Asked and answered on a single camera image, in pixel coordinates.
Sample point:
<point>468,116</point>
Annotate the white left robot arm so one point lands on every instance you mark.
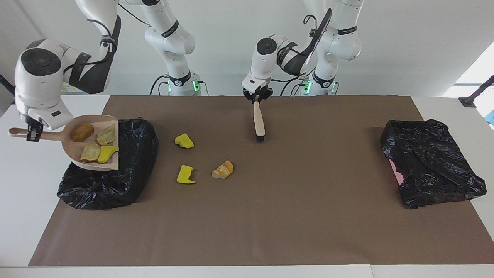
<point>266,65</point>

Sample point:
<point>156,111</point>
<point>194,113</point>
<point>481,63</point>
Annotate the notched yellow sponge chunk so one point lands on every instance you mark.
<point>185,175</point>

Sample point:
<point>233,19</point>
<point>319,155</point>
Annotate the blue object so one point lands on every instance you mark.
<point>491,117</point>

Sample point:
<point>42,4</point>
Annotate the black clamp stand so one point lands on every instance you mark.
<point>4,83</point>
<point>469,101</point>

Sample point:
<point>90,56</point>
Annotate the pale toy bread piece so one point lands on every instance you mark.
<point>106,135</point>
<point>90,152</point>

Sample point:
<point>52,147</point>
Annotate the white wall socket box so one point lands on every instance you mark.
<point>65,89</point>

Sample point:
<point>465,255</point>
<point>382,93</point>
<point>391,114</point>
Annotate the brown toy bread roll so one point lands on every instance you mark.
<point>82,132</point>

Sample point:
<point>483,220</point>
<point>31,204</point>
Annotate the brown table mat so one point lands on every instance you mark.
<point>247,231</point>

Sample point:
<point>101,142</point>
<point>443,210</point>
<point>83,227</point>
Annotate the black plastic trash bag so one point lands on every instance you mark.
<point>127,170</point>
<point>432,162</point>

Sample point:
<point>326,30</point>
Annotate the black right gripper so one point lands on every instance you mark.
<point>34,127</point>

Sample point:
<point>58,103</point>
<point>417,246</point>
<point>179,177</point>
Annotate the beige plastic dustpan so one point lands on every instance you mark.
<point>50,135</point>

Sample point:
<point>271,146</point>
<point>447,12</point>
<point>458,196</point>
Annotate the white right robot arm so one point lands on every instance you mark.
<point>38,88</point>

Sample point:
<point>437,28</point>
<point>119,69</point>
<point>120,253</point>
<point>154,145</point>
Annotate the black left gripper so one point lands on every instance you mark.
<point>258,93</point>

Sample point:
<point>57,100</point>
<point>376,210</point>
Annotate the striped toy croissant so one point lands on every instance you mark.
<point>223,170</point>

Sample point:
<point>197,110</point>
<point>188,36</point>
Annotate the yellow sponge wedge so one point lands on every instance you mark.
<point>107,153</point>

